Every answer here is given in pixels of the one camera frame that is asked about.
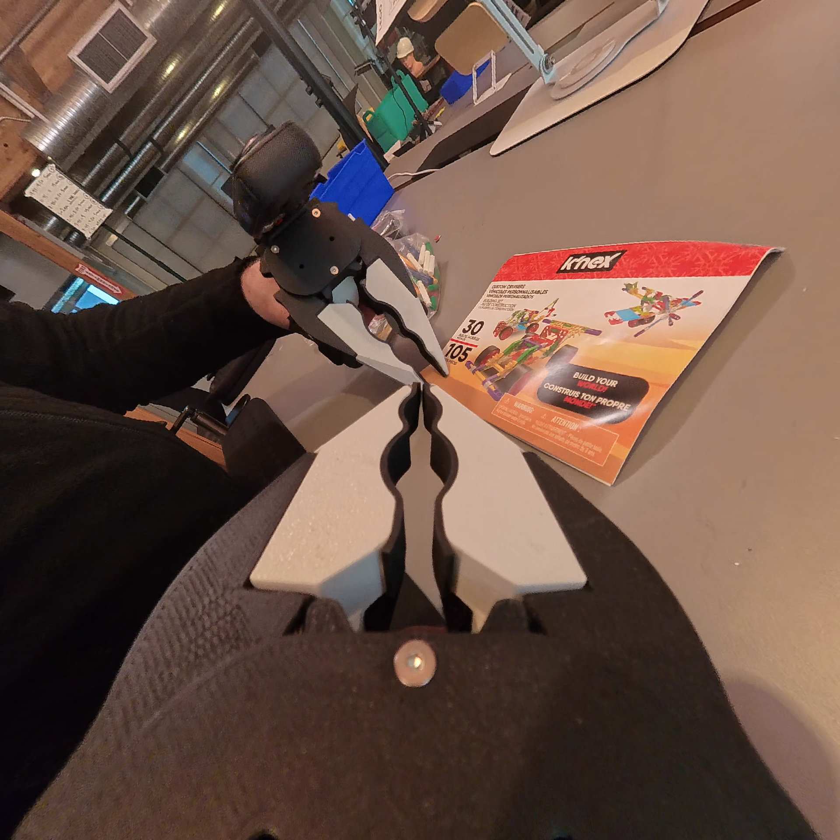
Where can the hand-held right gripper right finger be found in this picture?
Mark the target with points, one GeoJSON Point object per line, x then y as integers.
{"type": "Point", "coordinates": [512, 525]}

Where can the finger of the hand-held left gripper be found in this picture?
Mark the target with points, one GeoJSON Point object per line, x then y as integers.
{"type": "Point", "coordinates": [400, 295]}
{"type": "Point", "coordinates": [354, 334]}

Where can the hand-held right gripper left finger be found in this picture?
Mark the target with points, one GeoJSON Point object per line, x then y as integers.
{"type": "Point", "coordinates": [328, 525]}

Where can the toy instruction booklet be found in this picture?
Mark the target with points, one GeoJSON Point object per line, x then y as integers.
{"type": "Point", "coordinates": [623, 341]}

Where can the person's left forearm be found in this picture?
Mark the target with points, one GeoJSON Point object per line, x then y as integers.
{"type": "Point", "coordinates": [131, 341]}

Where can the person's left hand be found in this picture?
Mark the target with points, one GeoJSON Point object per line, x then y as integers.
{"type": "Point", "coordinates": [259, 295]}

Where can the clear bag of toy rods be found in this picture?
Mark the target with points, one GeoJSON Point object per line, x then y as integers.
{"type": "Point", "coordinates": [420, 269]}

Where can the blue plastic bin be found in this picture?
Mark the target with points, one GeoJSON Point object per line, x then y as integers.
{"type": "Point", "coordinates": [459, 85]}
{"type": "Point", "coordinates": [358, 184]}

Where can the green tote bag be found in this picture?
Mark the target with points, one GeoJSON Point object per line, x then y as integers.
{"type": "Point", "coordinates": [394, 115]}

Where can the black desk mat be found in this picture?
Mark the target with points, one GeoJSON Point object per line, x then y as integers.
{"type": "Point", "coordinates": [472, 141]}

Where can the red arrow sign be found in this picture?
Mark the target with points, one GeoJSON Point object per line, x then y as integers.
{"type": "Point", "coordinates": [102, 279]}

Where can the white helmeted mannequin head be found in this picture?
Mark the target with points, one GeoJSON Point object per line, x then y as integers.
{"type": "Point", "coordinates": [407, 56]}

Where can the person's black clothing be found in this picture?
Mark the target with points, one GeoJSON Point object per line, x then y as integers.
{"type": "Point", "coordinates": [98, 558]}

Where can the paned window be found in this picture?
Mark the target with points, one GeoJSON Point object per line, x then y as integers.
{"type": "Point", "coordinates": [79, 296]}

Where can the white paper chart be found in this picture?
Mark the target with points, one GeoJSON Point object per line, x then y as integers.
{"type": "Point", "coordinates": [69, 203]}

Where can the white document stand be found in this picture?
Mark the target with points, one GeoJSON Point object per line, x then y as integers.
{"type": "Point", "coordinates": [590, 79]}

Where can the silver air duct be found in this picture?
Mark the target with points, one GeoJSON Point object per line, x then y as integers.
{"type": "Point", "coordinates": [85, 98]}

